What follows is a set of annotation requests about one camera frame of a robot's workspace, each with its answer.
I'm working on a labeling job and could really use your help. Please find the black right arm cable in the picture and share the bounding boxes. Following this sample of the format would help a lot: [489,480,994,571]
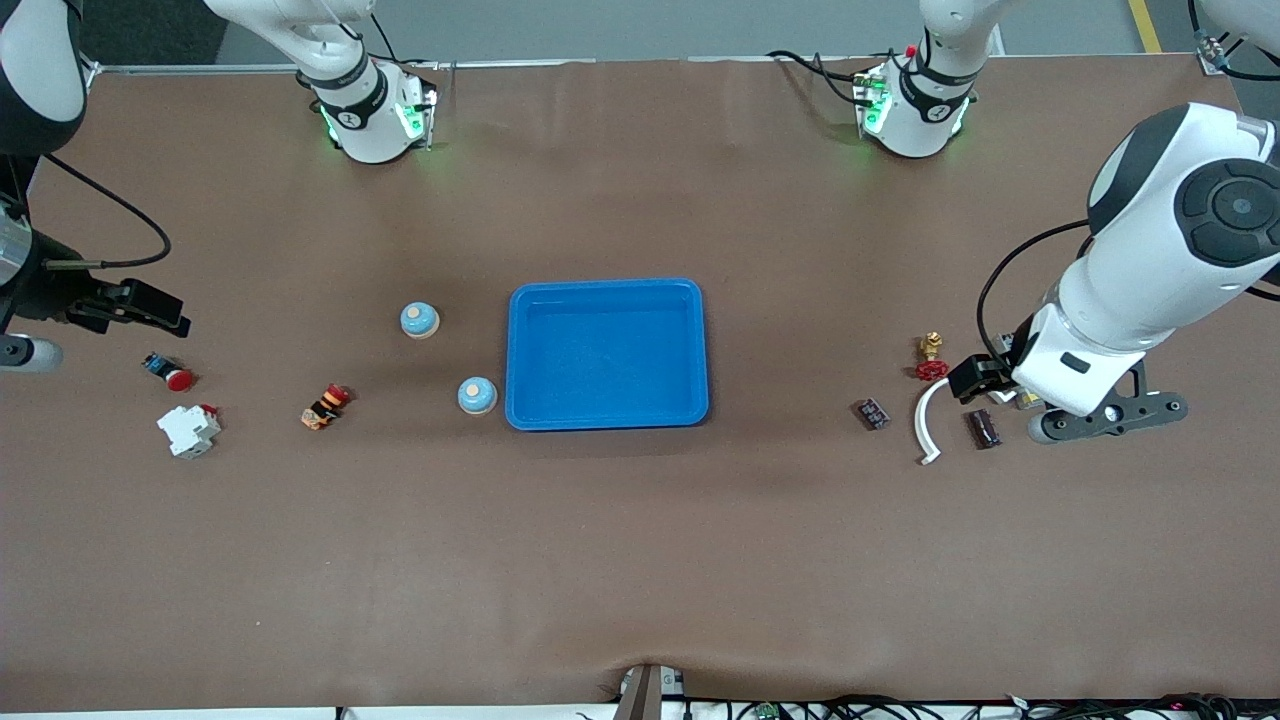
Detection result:
[40,152,173,271]

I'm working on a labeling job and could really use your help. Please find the white curved plastic strip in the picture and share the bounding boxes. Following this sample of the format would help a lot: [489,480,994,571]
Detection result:
[915,380,951,467]

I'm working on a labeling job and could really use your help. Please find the table edge clamp bracket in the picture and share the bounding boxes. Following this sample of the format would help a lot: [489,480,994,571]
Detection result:
[612,662,687,720]

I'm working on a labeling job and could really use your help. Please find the white circuit breaker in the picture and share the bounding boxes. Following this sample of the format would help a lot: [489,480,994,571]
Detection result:
[156,403,223,460]

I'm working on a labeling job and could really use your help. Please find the blue plastic tray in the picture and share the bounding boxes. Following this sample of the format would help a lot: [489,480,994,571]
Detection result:
[505,278,710,432]

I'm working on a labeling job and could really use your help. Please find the black cable bundle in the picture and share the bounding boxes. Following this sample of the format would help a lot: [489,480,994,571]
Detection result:
[685,693,1280,720]

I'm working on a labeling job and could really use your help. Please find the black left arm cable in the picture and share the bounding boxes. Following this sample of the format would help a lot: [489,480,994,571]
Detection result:
[976,218,1093,363]

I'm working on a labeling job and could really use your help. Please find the orange black red switch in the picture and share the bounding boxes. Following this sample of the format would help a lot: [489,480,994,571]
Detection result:
[300,383,354,432]

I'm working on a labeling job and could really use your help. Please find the black cable at arm base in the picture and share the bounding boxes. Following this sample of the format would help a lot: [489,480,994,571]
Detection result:
[766,48,881,109]

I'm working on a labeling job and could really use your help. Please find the red mushroom push button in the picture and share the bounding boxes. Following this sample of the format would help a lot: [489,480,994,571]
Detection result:
[141,352,197,393]

